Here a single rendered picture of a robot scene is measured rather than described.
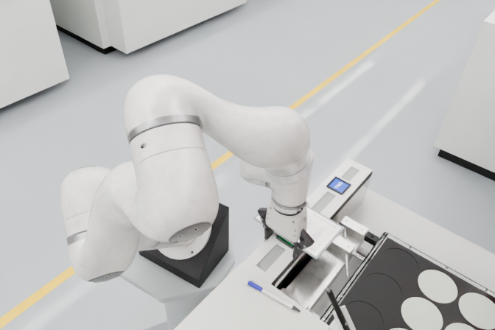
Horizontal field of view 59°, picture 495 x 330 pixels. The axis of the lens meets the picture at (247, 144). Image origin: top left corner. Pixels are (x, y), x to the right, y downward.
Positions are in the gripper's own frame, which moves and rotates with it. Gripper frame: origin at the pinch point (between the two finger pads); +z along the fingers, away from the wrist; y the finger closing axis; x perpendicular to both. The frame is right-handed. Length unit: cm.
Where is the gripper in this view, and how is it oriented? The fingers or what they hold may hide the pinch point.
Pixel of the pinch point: (282, 243)
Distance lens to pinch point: 117.7
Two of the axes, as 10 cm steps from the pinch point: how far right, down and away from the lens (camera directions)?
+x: -6.4, 4.7, -6.1
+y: -7.7, -4.2, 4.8
